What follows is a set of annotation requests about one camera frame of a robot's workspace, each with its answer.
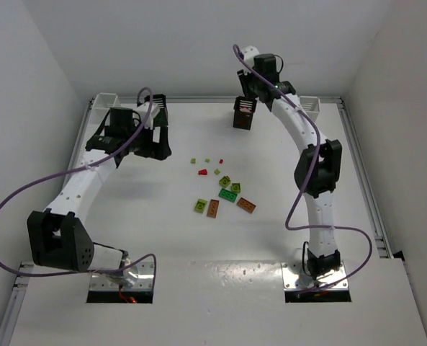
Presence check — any lime rounded lego brick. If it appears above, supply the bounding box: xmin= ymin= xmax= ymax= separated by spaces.
xmin=194 ymin=198 xmax=207 ymax=213

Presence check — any lime square lego brick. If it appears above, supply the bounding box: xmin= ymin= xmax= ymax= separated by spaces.
xmin=219 ymin=176 xmax=231 ymax=188

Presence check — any tan thin lego plate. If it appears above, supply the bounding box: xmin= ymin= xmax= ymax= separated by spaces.
xmin=207 ymin=199 xmax=220 ymax=218

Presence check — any green long lego brick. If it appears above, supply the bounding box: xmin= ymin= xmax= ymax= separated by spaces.
xmin=218 ymin=188 xmax=238 ymax=203

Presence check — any lime lego brick mid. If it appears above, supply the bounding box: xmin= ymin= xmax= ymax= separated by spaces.
xmin=230 ymin=183 xmax=241 ymax=194

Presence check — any brown long lego plate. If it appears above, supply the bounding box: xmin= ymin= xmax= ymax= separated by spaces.
xmin=236 ymin=198 xmax=256 ymax=213

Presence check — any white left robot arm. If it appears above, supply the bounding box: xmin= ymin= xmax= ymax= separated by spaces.
xmin=27 ymin=103 xmax=171 ymax=275

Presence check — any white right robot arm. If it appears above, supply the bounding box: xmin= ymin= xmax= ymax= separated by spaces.
xmin=235 ymin=47 xmax=342 ymax=279

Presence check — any black bin right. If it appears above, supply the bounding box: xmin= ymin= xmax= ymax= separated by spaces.
xmin=233 ymin=96 xmax=257 ymax=130

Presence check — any black bin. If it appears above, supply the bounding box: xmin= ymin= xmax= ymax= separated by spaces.
xmin=233 ymin=96 xmax=257 ymax=130
xmin=144 ymin=94 xmax=168 ymax=129

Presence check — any black bin left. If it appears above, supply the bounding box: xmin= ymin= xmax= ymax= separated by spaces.
xmin=144 ymin=94 xmax=168 ymax=129

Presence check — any white bin far right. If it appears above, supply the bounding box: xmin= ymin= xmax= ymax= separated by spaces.
xmin=299 ymin=96 xmax=320 ymax=122

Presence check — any white bin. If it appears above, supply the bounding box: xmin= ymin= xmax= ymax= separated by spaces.
xmin=91 ymin=93 xmax=120 ymax=117
xmin=299 ymin=96 xmax=320 ymax=122

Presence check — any white bin far left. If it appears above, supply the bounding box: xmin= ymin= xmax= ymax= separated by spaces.
xmin=91 ymin=93 xmax=120 ymax=117

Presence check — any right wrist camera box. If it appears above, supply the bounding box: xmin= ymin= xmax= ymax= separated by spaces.
xmin=240 ymin=45 xmax=260 ymax=66

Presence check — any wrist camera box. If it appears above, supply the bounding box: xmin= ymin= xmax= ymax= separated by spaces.
xmin=135 ymin=102 xmax=161 ymax=129
xmin=240 ymin=45 xmax=260 ymax=66

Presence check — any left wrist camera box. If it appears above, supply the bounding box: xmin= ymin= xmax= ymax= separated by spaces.
xmin=135 ymin=102 xmax=161 ymax=129

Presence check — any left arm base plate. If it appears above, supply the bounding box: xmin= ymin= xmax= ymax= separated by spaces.
xmin=89 ymin=261 xmax=156 ymax=292

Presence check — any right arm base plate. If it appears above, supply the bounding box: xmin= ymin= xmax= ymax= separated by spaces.
xmin=281 ymin=260 xmax=351 ymax=291

